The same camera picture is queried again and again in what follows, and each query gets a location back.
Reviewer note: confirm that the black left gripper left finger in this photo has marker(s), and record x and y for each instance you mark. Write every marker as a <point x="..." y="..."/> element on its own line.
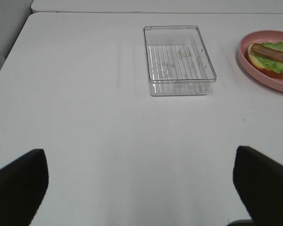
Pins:
<point x="23" y="185"/>

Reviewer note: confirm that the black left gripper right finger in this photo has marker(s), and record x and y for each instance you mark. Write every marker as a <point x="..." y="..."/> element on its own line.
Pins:
<point x="258" y="179"/>

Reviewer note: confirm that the green lettuce leaf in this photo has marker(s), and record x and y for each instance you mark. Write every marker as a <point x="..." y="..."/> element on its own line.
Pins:
<point x="278" y="63"/>

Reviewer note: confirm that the white bread slice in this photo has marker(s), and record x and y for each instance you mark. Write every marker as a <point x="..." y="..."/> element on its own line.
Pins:
<point x="261" y="66"/>

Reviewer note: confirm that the bacon strip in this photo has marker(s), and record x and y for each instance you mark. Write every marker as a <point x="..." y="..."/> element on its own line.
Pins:
<point x="266" y="52"/>

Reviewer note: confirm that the pink round plate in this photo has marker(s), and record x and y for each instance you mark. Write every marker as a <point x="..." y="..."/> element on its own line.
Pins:
<point x="266" y="71"/>

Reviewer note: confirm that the clear left plastic tray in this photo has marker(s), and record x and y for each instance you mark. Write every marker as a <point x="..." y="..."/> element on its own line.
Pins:
<point x="178" y="63"/>

